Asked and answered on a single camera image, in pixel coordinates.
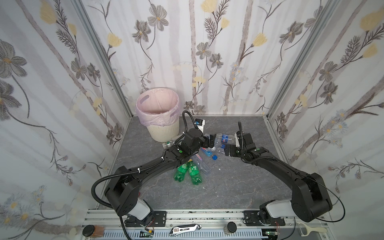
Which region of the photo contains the pink label blue bottle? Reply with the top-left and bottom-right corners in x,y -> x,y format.
201,148 -> 218,161

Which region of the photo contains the pepsi label clear bottle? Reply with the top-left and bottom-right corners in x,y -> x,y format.
216,133 -> 236,144

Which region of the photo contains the white vegetable peeler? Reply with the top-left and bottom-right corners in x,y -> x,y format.
297,223 -> 327,237

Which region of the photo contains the green soda bottle right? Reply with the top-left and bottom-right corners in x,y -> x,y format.
188,159 -> 202,185

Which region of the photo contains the black lid brown jar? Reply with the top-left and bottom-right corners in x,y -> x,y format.
82,225 -> 105,238

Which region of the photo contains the cream bin with pink liner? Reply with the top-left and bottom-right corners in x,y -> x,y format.
135,88 -> 181,143

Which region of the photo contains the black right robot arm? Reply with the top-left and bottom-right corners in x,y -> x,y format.
225,123 -> 333,225

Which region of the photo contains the green soda bottle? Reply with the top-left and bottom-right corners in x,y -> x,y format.
174,164 -> 188,182
188,159 -> 202,185

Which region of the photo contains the tall clear blue bottle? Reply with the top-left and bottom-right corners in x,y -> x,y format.
192,154 -> 211,175

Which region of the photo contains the green soda bottle left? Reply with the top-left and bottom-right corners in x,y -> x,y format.
174,164 -> 188,182

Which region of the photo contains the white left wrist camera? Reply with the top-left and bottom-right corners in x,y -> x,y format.
195,119 -> 206,133

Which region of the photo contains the clear bottle white cap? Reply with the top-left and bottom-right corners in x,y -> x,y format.
163,141 -> 174,149

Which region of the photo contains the silver adjustable wrench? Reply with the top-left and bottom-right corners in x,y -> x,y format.
169,224 -> 202,237

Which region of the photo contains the square clear blue cap bottle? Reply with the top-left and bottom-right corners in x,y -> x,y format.
214,133 -> 226,154

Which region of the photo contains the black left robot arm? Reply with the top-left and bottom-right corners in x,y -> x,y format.
91,111 -> 216,240

